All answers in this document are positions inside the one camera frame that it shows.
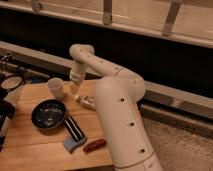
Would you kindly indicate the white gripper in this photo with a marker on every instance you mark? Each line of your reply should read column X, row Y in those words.
column 76, row 76

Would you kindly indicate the white plastic bottle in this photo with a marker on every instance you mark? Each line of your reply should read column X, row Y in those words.
column 86, row 101

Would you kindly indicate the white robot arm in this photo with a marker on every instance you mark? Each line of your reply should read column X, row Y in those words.
column 116, row 95

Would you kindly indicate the white paper cup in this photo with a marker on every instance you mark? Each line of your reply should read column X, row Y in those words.
column 55, row 86

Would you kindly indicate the dark blue bowl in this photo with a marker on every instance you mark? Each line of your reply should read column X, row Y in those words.
column 48, row 114

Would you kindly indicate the striped blue sponge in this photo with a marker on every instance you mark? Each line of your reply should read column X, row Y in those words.
column 77, row 137

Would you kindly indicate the wooden cutting board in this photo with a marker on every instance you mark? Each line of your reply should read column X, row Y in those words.
column 28, row 149

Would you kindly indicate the round black-rimmed object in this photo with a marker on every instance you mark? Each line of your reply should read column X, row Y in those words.
column 12, row 82

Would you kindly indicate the brown sausage toy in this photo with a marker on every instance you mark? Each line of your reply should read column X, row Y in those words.
column 94, row 145

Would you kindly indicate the black device at left edge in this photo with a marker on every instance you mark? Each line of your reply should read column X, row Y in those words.
column 7, row 111

